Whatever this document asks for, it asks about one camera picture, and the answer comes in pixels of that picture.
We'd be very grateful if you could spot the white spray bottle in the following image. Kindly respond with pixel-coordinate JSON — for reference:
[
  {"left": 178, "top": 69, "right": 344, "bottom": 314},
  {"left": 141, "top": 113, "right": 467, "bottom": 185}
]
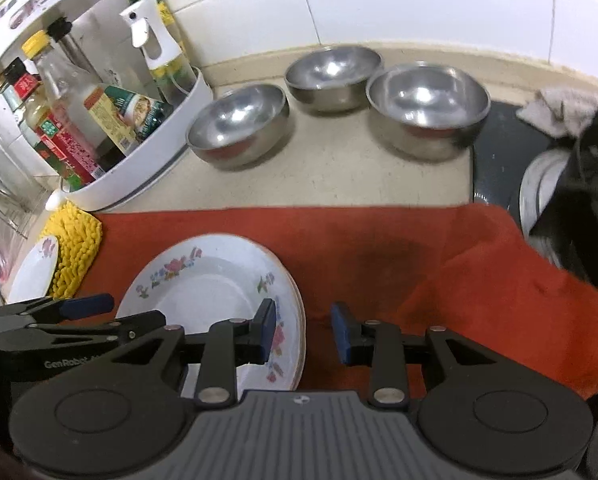
[{"left": 120, "top": 0, "right": 197, "bottom": 107}]

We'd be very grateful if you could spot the yellow chenille mat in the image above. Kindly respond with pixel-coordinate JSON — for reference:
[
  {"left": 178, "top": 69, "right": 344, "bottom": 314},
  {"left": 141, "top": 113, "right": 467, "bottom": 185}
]
[{"left": 40, "top": 202, "right": 104, "bottom": 299}]

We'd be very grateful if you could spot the grey rag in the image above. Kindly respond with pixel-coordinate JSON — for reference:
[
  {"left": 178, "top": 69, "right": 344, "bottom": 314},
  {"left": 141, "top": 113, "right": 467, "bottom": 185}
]
[{"left": 516, "top": 87, "right": 598, "bottom": 139}]

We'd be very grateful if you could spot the black induction cooktop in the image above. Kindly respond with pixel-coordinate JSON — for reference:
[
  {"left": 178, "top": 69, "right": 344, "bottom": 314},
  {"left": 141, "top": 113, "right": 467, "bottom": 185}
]
[{"left": 472, "top": 101, "right": 557, "bottom": 226}]

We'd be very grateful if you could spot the orange red cloth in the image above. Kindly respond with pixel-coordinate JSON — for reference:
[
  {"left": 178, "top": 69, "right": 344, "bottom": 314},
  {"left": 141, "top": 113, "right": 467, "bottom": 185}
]
[{"left": 80, "top": 204, "right": 598, "bottom": 398}]

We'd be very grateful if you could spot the steel bowl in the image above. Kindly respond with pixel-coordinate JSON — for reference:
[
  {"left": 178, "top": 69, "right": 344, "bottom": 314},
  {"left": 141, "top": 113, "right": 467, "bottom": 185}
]
[
  {"left": 284, "top": 46, "right": 384, "bottom": 114},
  {"left": 365, "top": 62, "right": 491, "bottom": 162},
  {"left": 186, "top": 84, "right": 290, "bottom": 170}
]

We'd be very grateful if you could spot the clear yellow cap bottle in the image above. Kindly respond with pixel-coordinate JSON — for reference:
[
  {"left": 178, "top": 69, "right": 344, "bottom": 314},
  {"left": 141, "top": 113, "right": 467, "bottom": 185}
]
[{"left": 21, "top": 30, "right": 111, "bottom": 160}]

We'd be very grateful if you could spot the red label oil bottle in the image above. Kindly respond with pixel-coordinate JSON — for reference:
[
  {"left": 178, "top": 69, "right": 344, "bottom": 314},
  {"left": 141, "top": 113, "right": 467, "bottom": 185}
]
[{"left": 3, "top": 58, "right": 105, "bottom": 192}]

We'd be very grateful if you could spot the white plate with pink flowers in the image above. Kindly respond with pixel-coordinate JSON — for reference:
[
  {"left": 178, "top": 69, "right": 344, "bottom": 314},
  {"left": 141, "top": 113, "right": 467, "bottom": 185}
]
[{"left": 7, "top": 235, "right": 59, "bottom": 304}]

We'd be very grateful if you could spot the floral plate with orange rim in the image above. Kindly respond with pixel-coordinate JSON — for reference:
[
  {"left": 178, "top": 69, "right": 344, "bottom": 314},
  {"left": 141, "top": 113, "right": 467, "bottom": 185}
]
[{"left": 116, "top": 234, "right": 300, "bottom": 392}]

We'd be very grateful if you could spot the white round condiment tray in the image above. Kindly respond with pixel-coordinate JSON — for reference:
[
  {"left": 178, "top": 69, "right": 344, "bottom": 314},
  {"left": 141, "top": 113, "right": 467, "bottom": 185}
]
[{"left": 0, "top": 0, "right": 212, "bottom": 211}]

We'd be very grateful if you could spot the green label small bottle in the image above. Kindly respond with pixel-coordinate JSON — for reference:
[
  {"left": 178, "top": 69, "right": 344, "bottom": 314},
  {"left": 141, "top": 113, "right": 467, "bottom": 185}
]
[{"left": 83, "top": 84, "right": 173, "bottom": 156}]

